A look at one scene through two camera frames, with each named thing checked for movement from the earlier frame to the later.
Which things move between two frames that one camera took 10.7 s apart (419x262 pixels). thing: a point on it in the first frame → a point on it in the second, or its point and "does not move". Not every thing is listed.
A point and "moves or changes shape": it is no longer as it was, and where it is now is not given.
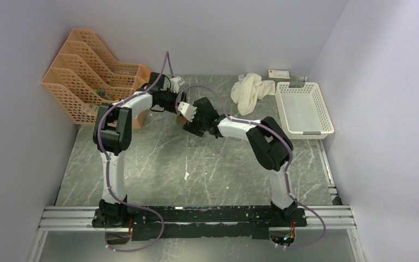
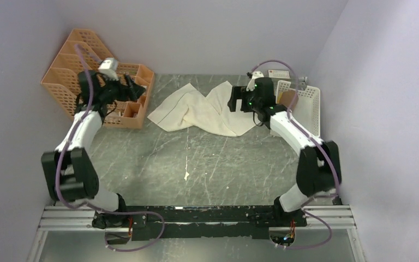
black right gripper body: [198, 123] → [253, 102]
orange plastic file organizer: [86, 75] does not move
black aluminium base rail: [237, 222] does not move
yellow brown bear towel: [180, 120] → [286, 98]
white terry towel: [248, 90] moves or changes shape
